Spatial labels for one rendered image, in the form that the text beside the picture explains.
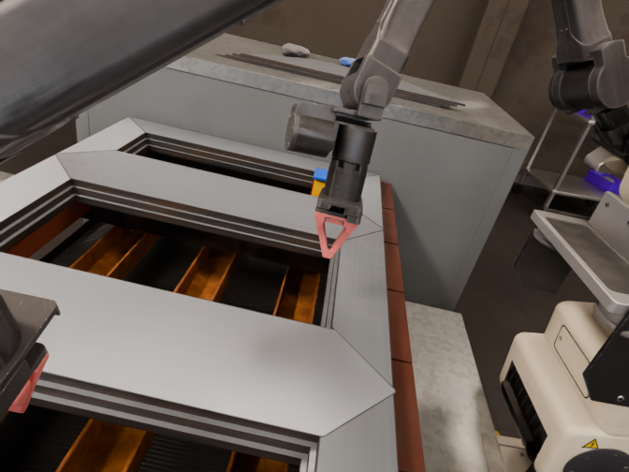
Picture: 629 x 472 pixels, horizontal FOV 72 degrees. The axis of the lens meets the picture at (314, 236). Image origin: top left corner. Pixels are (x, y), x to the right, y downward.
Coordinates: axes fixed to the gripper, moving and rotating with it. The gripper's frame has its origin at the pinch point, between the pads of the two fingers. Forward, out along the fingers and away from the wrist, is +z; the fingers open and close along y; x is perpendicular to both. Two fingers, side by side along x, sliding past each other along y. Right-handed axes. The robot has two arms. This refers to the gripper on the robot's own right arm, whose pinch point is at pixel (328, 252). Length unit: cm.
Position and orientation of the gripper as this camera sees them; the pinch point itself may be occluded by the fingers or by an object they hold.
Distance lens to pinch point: 67.9
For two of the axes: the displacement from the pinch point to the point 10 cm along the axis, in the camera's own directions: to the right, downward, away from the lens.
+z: -2.1, 9.4, 2.8
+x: 9.7, 2.3, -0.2
